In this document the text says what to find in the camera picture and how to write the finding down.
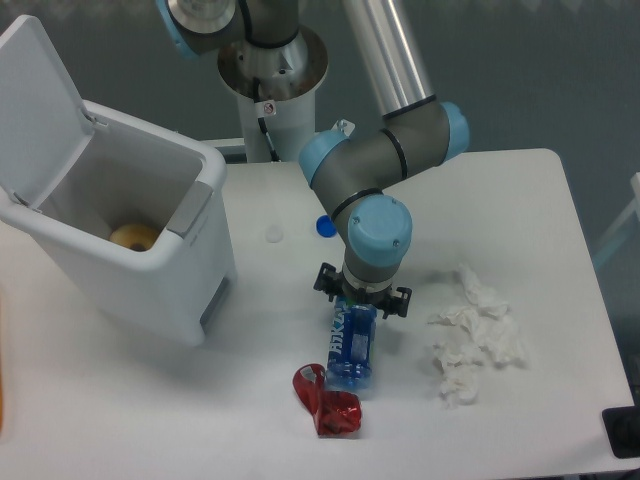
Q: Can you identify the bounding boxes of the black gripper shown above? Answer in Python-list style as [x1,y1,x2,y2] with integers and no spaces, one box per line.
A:
[313,262,412,319]

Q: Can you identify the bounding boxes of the blue plastic bottle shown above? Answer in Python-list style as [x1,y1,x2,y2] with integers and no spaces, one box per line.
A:
[326,296,378,393]

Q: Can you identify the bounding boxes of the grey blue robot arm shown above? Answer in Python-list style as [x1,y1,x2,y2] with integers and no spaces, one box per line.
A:
[157,1,470,317]

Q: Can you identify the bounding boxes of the blue bottle cap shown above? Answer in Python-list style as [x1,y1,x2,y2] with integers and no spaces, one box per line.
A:
[315,215,337,238]

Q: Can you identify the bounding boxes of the white bottle cap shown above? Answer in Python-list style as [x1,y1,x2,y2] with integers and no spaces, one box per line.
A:
[265,224,284,244]

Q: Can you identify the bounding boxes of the red crumpled plastic wrapper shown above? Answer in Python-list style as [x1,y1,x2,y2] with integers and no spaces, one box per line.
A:
[292,363,362,437]

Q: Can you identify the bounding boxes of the crumpled white tissue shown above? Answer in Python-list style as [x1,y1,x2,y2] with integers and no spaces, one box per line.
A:
[430,263,528,408]

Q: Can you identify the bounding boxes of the brown tape roll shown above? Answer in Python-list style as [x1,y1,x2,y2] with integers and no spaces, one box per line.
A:
[109,224,160,252]

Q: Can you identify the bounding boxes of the black device at edge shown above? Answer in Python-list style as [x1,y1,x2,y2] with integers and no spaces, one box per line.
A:
[602,406,639,459]

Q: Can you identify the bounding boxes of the white trash bin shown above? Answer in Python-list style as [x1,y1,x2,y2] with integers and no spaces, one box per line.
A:
[1,15,235,345]

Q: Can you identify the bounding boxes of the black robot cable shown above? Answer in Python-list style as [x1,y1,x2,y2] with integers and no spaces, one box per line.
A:
[251,77,281,163]

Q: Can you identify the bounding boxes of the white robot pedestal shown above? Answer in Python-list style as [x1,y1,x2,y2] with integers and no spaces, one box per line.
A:
[218,26,328,163]

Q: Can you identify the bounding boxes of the white frame at right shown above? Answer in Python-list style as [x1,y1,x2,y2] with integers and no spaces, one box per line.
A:
[592,173,639,270]

